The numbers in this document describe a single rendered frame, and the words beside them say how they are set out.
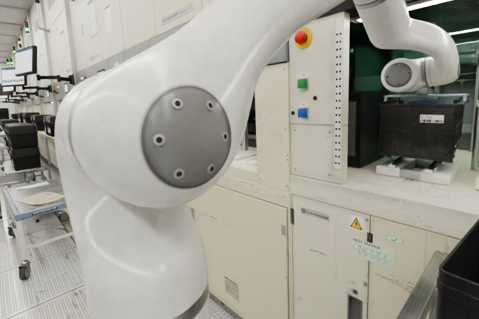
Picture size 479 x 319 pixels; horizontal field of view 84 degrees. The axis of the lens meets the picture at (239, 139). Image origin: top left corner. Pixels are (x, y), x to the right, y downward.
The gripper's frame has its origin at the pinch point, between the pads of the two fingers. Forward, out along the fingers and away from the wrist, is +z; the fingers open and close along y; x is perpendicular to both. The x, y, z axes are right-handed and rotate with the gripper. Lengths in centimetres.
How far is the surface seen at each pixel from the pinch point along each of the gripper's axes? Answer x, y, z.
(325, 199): -39, -21, -27
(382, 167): -30.2, -9.4, -8.1
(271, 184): -38, -45, -26
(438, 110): -10.1, 5.7, -9.1
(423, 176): -31.1, 2.8, -8.8
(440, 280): -28, 15, -70
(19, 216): -75, -208, -90
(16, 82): 35, -478, -47
